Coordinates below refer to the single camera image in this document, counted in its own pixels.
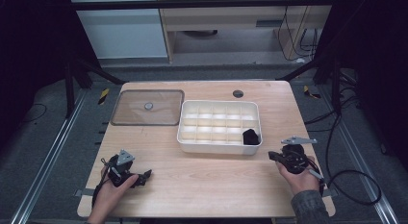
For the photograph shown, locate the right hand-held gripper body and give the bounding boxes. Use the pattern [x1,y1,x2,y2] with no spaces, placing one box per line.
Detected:
[280,136,319,175]

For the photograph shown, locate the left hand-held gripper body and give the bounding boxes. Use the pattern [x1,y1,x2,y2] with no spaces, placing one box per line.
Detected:
[107,149,140,188]

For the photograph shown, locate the black cloth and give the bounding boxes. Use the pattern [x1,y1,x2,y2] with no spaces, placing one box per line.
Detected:
[242,128,261,146]

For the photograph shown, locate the white divided storage box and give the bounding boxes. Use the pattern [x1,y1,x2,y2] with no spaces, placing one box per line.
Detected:
[176,99,264,156]

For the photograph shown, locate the person's right hand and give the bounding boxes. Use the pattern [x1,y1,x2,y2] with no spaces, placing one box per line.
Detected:
[275,156,321,197]

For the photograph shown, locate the person's left hand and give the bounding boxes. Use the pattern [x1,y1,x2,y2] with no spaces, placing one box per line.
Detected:
[88,165,140,223]

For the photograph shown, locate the clear plastic lid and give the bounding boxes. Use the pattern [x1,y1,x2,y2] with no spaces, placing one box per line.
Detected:
[110,88,186,127]

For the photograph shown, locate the yellow black striped tape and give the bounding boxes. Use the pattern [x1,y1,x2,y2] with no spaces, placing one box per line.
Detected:
[97,87,111,106]
[302,85,322,100]

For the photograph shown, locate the black metal stand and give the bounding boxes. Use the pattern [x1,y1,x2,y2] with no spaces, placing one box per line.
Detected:
[275,55,345,117]
[63,55,128,120]

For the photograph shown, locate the black curtain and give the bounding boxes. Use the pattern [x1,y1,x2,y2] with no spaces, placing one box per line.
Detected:
[0,0,99,148]
[316,0,408,167]

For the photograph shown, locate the white cabinet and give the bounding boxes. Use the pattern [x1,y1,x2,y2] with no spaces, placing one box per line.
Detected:
[67,0,169,60]

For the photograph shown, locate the light wooden desk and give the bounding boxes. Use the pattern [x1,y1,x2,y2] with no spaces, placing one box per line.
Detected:
[156,0,336,64]

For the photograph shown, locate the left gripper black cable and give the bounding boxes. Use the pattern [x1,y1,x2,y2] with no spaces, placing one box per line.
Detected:
[90,157,114,209]

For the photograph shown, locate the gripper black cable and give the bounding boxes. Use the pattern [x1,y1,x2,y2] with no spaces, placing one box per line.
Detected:
[90,157,114,209]
[307,112,383,207]

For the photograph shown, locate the aluminium floor rail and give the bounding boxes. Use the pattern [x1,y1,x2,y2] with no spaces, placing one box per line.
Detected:
[9,88,89,224]
[319,85,402,224]

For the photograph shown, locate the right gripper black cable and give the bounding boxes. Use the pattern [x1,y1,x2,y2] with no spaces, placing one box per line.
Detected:
[307,112,383,207]

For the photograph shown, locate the thin black floor cable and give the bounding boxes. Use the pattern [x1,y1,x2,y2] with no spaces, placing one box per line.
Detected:
[18,103,48,125]

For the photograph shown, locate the hanging black desk cables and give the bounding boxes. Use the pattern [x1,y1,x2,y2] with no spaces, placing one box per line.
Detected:
[277,5,322,63]

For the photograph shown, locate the black horizontal frame bar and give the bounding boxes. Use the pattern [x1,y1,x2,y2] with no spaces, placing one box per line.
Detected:
[68,0,336,12]

